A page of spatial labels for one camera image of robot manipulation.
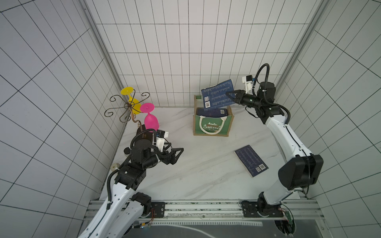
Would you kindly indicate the pink plastic wine glass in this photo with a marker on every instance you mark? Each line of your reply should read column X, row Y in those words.
column 150, row 121

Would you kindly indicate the green jute canvas bag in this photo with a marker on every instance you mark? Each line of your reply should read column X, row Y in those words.
column 204, row 126

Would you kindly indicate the small jar black lid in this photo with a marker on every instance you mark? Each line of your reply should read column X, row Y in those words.
column 127, row 151

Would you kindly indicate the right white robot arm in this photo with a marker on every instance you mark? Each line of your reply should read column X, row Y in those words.
column 301, row 168

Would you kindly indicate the aluminium mounting rail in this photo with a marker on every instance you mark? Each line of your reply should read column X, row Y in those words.
column 230, row 210

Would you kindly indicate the metal scroll glass rack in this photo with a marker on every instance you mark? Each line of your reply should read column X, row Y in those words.
column 128, row 114

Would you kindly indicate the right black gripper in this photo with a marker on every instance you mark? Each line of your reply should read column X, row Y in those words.
column 242, row 98

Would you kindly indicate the white jar white lid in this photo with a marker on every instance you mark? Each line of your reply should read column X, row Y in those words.
column 114, row 167

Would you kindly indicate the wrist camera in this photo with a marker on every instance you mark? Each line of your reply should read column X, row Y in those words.
column 161, row 137
column 249, row 83

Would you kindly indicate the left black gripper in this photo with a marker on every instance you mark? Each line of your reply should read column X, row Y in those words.
column 172, row 160

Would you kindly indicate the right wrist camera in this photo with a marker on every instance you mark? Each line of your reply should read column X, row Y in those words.
column 249, row 83

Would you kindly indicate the dark navy thin book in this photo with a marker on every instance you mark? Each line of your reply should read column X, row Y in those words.
column 251, row 160

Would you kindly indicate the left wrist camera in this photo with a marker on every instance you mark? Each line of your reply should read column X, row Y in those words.
column 161, row 137

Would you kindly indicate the yellow plastic wine glass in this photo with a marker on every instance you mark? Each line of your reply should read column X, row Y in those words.
column 135, row 104

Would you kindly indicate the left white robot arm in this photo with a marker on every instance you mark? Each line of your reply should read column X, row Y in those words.
column 124, row 204

